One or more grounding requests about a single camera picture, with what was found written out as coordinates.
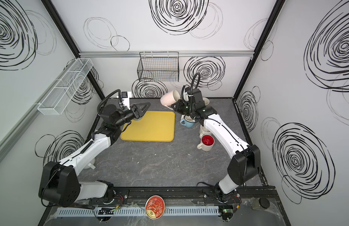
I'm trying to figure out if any small grey mug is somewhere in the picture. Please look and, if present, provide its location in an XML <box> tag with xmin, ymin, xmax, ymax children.
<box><xmin>203</xmin><ymin>98</ymin><xmax>210</xmax><ymax>106</ymax></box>

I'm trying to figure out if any light blue mug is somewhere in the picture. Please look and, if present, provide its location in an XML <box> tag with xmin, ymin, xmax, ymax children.
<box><xmin>180</xmin><ymin>115</ymin><xmax>196</xmax><ymax>128</ymax></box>

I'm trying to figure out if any pink mug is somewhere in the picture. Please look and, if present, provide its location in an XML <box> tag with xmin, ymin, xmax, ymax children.
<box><xmin>160</xmin><ymin>90</ymin><xmax>181</xmax><ymax>110</ymax></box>

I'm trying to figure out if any speckled white mug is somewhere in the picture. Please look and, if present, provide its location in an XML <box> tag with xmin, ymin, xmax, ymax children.
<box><xmin>199</xmin><ymin>125</ymin><xmax>212</xmax><ymax>138</ymax></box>

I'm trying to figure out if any cream mug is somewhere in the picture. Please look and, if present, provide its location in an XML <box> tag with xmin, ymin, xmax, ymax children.
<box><xmin>197</xmin><ymin>135</ymin><xmax>215</xmax><ymax>152</ymax></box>

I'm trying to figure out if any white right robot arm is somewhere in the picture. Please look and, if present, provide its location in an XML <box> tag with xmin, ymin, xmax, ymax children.
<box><xmin>171</xmin><ymin>85</ymin><xmax>262</xmax><ymax>194</ymax></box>

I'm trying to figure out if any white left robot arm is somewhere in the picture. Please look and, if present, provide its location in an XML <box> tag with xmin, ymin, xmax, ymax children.
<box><xmin>39</xmin><ymin>102</ymin><xmax>151</xmax><ymax>207</ymax></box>

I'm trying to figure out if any yellow plastic tray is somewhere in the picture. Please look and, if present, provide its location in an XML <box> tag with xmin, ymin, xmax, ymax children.
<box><xmin>120</xmin><ymin>111</ymin><xmax>175</xmax><ymax>142</ymax></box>

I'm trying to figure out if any teal capped white cylinder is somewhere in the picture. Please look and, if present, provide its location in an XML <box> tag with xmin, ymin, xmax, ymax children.
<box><xmin>84</xmin><ymin>158</ymin><xmax>96</xmax><ymax>170</ymax></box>

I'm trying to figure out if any black wire basket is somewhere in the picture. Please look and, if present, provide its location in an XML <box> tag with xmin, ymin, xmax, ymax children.
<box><xmin>137</xmin><ymin>56</ymin><xmax>180</xmax><ymax>82</ymax></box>

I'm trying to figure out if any aluminium wall rail back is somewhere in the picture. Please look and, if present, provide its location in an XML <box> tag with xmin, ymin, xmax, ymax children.
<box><xmin>79</xmin><ymin>50</ymin><xmax>254</xmax><ymax>58</ymax></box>

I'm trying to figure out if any aluminium wall rail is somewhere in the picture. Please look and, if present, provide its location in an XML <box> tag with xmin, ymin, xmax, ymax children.
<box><xmin>79</xmin><ymin>50</ymin><xmax>254</xmax><ymax>58</ymax></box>
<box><xmin>0</xmin><ymin>58</ymin><xmax>77</xmax><ymax>164</ymax></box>

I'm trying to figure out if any white wire shelf basket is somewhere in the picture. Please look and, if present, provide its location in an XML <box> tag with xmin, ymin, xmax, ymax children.
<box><xmin>38</xmin><ymin>58</ymin><xmax>93</xmax><ymax>115</ymax></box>

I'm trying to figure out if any grey slotted cable duct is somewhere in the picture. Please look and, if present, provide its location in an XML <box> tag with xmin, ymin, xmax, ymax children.
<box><xmin>54</xmin><ymin>206</ymin><xmax>220</xmax><ymax>218</ymax></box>

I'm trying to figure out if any black corner frame post left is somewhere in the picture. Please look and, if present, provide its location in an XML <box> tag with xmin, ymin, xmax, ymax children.
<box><xmin>41</xmin><ymin>0</ymin><xmax>105</xmax><ymax>100</ymax></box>

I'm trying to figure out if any black corner frame post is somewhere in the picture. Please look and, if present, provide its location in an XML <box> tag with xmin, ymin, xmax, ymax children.
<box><xmin>232</xmin><ymin>0</ymin><xmax>285</xmax><ymax>101</ymax></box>
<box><xmin>41</xmin><ymin>0</ymin><xmax>105</xmax><ymax>100</ymax></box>

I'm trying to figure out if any aluminium wall rail left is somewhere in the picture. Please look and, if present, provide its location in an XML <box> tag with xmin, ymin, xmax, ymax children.
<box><xmin>0</xmin><ymin>58</ymin><xmax>77</xmax><ymax>164</ymax></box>

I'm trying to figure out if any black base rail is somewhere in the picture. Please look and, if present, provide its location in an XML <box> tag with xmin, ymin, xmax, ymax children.
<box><xmin>87</xmin><ymin>186</ymin><xmax>278</xmax><ymax>206</ymax></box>

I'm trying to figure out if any black corner frame post right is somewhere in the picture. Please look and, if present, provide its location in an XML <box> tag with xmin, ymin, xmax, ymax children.
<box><xmin>232</xmin><ymin>0</ymin><xmax>285</xmax><ymax>101</ymax></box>

